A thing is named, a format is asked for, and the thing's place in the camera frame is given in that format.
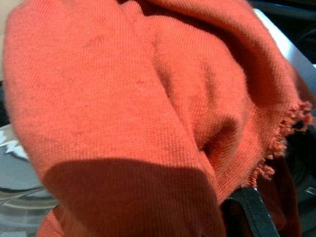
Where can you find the round washing machine door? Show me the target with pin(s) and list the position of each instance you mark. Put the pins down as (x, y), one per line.
(17, 177)

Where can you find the orange garment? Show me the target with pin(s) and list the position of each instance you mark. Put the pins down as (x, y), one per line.
(98, 98)

